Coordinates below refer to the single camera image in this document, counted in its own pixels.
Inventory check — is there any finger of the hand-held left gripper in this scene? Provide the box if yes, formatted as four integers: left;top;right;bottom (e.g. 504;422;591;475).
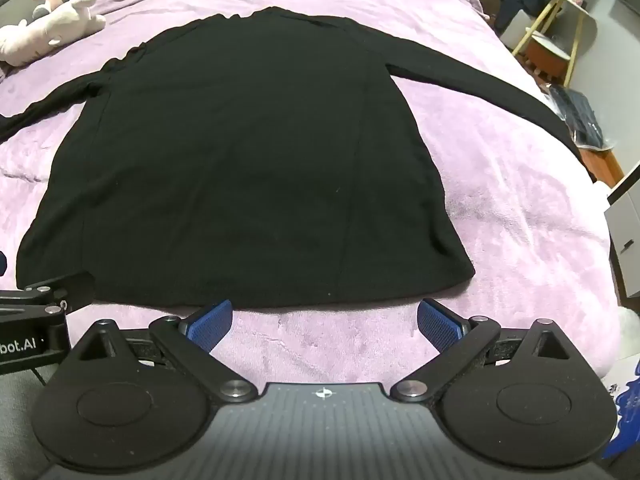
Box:
24;271;97;314

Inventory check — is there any side table with yellow legs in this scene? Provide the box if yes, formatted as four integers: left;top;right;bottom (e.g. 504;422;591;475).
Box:
510;0;599;87

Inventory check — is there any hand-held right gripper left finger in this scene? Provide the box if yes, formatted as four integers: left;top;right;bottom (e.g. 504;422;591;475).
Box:
70;299;258;405

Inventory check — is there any dark folded clothes bag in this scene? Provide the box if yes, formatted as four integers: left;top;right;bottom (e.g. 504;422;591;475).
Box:
546;84;619;152

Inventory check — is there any white cabinet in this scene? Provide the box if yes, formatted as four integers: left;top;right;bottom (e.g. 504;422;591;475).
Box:
602;172;640;307

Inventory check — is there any purple fleece blanket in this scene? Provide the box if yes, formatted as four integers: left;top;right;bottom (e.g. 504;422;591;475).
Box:
0;0;625;397

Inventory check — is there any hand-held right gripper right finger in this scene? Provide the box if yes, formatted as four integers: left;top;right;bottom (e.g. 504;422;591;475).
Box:
390;298;575;405

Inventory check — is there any grey cloth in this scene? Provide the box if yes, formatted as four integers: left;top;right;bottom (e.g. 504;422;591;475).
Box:
0;374;53;480

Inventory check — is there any dark clothes pile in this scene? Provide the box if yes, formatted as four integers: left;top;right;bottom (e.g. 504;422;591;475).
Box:
492;0;552;34

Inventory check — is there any blue white printed box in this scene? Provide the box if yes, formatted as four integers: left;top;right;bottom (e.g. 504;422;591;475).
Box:
600;354;640;462

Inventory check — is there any black long-sleeve shirt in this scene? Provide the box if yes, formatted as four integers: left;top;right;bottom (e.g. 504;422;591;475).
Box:
0;6;597;312

